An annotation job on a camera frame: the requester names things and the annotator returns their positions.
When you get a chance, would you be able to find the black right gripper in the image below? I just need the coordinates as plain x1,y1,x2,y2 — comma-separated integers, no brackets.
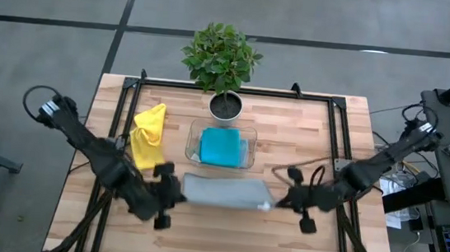
274,166,344,238

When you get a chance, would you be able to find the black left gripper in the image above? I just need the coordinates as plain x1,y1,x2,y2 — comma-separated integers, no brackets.
144,160,190,234

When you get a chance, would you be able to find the yellow microfiber towel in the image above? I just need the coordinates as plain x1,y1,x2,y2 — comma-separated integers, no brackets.
125,100,172,173

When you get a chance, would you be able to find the gray microfiber towel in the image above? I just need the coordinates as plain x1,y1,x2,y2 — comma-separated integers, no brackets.
180,171,278,213

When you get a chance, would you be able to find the clear plastic bin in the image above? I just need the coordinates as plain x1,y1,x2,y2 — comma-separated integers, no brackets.
183,118,260,175

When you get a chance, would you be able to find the light blue smooth towel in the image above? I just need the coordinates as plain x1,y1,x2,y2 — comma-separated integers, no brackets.
190,133,250,167

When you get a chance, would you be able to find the teal microfiber towel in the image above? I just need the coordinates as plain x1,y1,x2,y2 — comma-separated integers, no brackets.
198,125,245,169

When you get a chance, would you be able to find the silver mounting plate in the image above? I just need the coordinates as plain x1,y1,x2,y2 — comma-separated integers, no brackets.
332,157,351,175

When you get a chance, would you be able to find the white round plant pot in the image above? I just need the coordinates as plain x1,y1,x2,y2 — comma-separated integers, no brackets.
206,89,245,129

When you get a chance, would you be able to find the green leafy small tree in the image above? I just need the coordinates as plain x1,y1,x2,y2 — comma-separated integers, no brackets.
176,19,267,105

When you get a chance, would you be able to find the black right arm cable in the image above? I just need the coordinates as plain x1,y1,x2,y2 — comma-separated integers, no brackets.
270,151,345,196

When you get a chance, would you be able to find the black metal table frame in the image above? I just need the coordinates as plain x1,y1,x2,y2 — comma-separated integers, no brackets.
46,60,415,252

